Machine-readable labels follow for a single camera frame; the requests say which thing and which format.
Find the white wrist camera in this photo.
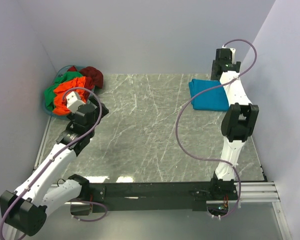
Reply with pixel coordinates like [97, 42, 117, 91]
[221, 45, 236, 62]
[65, 91, 86, 113]

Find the green t shirt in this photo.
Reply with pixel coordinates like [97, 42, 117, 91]
[43, 71, 83, 112]

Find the aluminium rail frame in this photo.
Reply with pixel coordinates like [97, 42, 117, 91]
[14, 181, 282, 206]

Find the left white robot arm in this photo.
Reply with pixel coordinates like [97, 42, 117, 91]
[0, 99, 109, 240]

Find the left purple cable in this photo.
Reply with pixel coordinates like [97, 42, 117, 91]
[0, 87, 109, 240]

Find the purple cable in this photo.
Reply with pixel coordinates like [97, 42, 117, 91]
[0, 87, 109, 240]
[176, 39, 258, 219]

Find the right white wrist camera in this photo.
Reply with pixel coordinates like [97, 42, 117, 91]
[221, 45, 236, 62]

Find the black base beam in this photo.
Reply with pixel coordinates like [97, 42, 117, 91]
[59, 181, 241, 216]

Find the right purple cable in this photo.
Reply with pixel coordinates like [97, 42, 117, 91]
[176, 39, 258, 219]

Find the dark red t shirt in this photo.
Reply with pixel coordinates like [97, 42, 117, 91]
[79, 66, 104, 89]

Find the blue t shirt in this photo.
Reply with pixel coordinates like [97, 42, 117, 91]
[188, 79, 229, 112]

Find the orange t shirt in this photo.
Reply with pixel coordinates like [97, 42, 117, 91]
[52, 76, 95, 116]

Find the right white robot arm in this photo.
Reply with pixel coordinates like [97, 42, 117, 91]
[210, 46, 259, 181]

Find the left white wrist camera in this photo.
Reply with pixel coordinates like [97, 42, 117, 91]
[65, 91, 86, 113]

